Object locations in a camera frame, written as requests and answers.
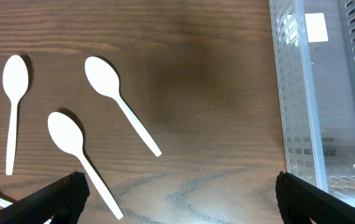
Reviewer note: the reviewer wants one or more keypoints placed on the white plastic spoon middle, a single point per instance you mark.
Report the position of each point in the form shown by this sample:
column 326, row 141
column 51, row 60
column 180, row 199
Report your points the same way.
column 68, row 137

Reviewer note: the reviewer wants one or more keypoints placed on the clear perforated plastic basket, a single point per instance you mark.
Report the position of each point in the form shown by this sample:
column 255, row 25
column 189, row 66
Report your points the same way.
column 316, row 89

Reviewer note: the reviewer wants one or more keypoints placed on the white plastic spoon far left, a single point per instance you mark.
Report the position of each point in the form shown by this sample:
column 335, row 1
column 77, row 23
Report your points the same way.
column 15, row 80

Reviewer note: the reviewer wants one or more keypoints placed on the white label sticker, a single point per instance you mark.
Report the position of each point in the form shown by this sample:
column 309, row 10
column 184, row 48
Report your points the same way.
column 316, row 27

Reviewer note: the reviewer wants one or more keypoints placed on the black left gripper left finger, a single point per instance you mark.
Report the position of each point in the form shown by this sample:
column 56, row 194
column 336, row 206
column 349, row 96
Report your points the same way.
column 60, row 202

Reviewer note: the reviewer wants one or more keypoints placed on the white plastic spoon right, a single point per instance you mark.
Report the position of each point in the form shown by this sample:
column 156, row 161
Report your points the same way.
column 104, row 79

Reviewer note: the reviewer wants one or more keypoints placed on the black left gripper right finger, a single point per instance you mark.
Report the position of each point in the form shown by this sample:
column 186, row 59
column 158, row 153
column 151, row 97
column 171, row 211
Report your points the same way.
column 300, row 202

